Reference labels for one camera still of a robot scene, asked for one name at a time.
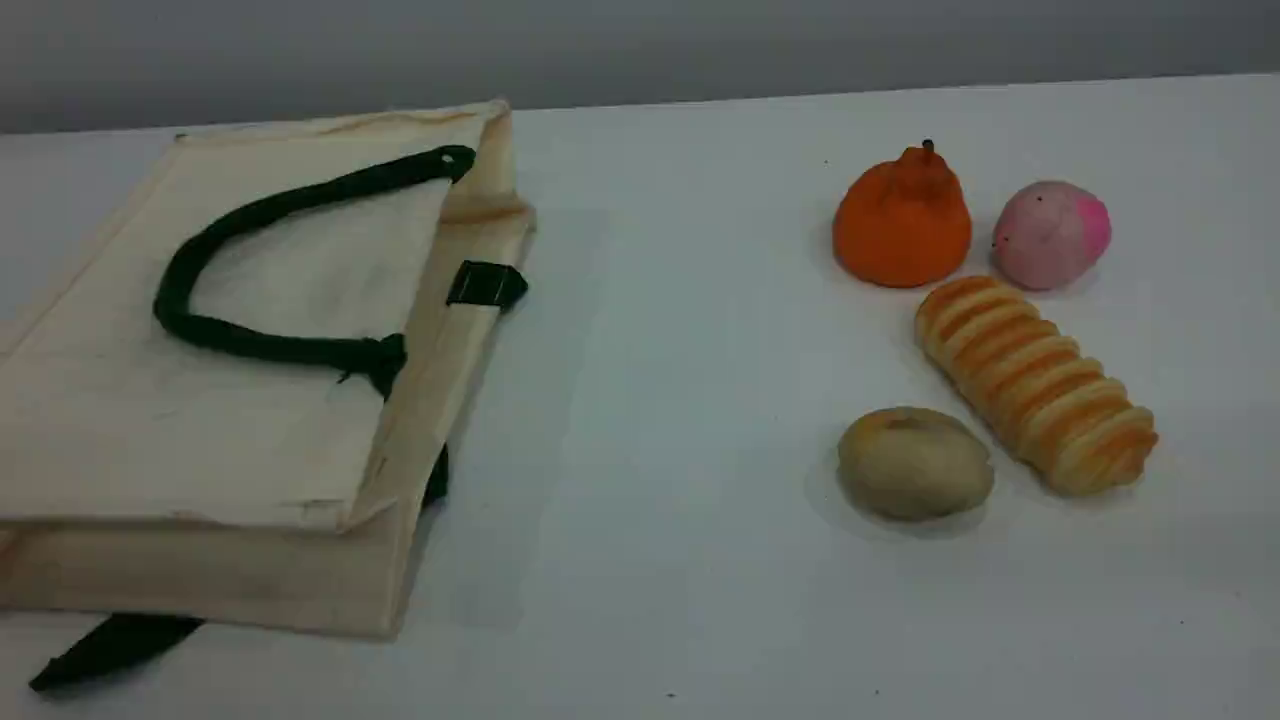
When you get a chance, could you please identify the pink toy peach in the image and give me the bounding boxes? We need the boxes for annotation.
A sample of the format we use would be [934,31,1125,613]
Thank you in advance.
[992,180,1113,293]

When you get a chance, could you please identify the orange squishy toy fruit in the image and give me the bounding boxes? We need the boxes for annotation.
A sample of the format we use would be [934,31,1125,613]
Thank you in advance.
[832,140,973,291]

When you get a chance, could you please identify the cream canvas bag green handles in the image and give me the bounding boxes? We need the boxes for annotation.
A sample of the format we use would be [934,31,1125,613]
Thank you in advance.
[0,97,538,693]

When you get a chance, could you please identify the ridged toy bread loaf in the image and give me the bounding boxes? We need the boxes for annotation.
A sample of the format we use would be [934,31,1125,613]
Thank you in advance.
[914,275,1159,498]

